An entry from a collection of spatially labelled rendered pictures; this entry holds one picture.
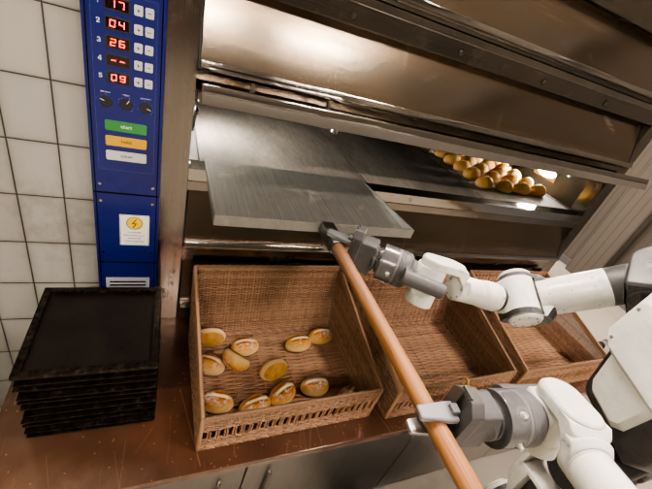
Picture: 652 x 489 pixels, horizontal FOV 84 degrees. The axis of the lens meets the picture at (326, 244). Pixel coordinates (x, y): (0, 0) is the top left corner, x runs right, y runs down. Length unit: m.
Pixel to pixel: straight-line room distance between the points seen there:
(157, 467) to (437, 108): 1.28
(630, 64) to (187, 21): 1.48
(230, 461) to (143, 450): 0.23
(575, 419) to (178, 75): 1.04
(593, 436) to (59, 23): 1.21
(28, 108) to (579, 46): 1.58
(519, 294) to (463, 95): 0.66
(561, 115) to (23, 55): 1.63
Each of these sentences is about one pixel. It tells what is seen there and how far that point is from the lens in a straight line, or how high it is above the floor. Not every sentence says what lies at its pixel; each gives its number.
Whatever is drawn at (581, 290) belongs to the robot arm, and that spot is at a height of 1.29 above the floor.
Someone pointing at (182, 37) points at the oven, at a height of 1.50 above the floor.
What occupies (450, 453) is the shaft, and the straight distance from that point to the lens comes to 0.59.
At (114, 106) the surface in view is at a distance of 1.03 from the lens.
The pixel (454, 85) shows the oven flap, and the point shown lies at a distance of 1.31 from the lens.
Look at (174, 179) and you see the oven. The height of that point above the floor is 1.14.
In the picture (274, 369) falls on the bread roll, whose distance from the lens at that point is 1.27.
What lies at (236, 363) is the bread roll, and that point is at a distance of 1.27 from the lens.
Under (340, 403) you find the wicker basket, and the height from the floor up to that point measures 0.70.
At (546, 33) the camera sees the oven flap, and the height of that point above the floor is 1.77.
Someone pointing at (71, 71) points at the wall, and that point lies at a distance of 1.06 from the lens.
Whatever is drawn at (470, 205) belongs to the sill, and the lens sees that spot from 1.59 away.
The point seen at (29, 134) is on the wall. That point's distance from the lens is 1.13.
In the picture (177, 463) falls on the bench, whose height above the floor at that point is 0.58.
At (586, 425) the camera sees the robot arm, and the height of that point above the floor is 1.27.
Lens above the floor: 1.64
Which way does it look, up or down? 32 degrees down
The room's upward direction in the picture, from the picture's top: 19 degrees clockwise
